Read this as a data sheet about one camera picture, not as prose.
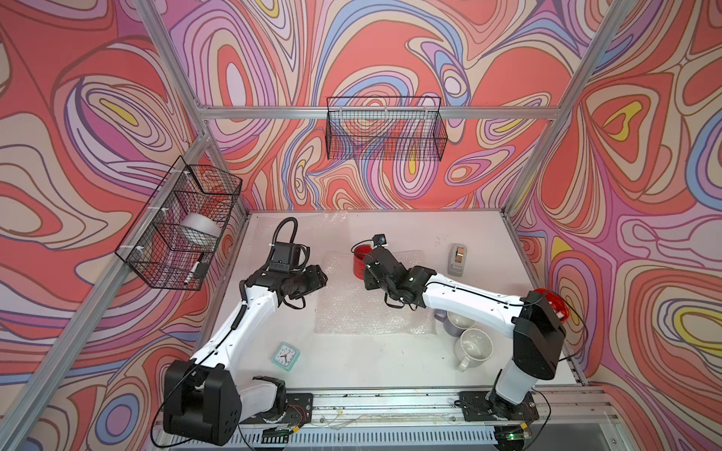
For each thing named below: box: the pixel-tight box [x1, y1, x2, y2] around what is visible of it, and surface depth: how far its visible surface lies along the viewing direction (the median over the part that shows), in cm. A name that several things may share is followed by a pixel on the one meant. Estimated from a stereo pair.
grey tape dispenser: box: [447, 243, 468, 278], surface depth 103 cm
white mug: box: [454, 327, 494, 373], surface depth 80 cm
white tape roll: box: [179, 212, 222, 249], surface depth 73 cm
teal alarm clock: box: [270, 342, 301, 373], surface depth 82 cm
